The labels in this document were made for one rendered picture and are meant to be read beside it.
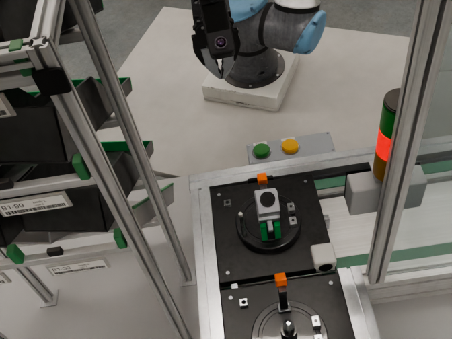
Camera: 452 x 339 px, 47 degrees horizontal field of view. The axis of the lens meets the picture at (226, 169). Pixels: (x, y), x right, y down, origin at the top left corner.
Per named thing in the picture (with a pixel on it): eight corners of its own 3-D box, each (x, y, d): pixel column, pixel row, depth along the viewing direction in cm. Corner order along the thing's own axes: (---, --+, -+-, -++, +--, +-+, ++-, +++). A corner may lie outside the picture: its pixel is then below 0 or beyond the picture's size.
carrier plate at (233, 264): (210, 194, 122) (209, 188, 120) (312, 178, 121) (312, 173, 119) (220, 287, 107) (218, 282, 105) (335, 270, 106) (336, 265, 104)
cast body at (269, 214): (253, 194, 108) (253, 184, 102) (274, 191, 108) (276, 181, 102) (259, 233, 106) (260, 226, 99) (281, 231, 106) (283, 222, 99)
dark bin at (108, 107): (60, 93, 90) (50, 51, 87) (132, 90, 88) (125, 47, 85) (-30, 165, 65) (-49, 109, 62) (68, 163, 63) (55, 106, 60)
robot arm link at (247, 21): (239, 23, 151) (235, -19, 141) (282, 31, 146) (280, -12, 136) (220, 48, 145) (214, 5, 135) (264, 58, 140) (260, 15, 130)
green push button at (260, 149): (252, 149, 129) (251, 144, 127) (268, 146, 128) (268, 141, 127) (255, 161, 126) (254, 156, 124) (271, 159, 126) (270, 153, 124)
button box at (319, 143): (247, 159, 134) (245, 143, 129) (329, 146, 133) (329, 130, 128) (251, 180, 129) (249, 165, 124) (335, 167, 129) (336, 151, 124)
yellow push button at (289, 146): (280, 144, 128) (280, 139, 127) (296, 142, 128) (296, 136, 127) (283, 157, 126) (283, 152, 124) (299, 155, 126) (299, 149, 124)
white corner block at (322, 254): (309, 254, 109) (309, 244, 106) (331, 251, 109) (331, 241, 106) (314, 274, 106) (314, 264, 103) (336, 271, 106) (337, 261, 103)
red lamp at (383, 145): (371, 140, 80) (374, 118, 76) (404, 135, 79) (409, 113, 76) (381, 165, 76) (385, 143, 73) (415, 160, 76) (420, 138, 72)
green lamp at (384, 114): (374, 118, 76) (379, 93, 72) (409, 112, 75) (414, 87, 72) (385, 143, 72) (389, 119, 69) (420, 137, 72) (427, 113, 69)
